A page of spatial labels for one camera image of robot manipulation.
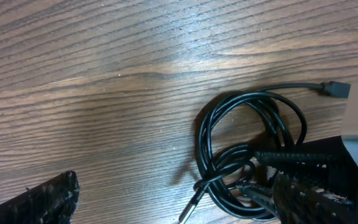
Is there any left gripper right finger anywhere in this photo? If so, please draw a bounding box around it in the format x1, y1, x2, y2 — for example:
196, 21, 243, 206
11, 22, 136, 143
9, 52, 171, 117
272, 174, 353, 224

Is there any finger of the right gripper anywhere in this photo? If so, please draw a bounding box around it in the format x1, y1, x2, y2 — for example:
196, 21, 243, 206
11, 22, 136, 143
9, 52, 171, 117
254, 151, 347, 169
236, 182, 278, 218

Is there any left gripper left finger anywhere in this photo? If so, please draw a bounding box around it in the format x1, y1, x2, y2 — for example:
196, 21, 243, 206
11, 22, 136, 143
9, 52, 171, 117
0, 170, 80, 224

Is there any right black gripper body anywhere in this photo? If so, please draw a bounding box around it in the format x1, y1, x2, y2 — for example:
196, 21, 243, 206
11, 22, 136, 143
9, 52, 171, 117
296, 136, 358, 223

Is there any black USB cable coil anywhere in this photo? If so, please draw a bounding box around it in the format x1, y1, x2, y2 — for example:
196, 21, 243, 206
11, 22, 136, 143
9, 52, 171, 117
177, 80, 352, 224

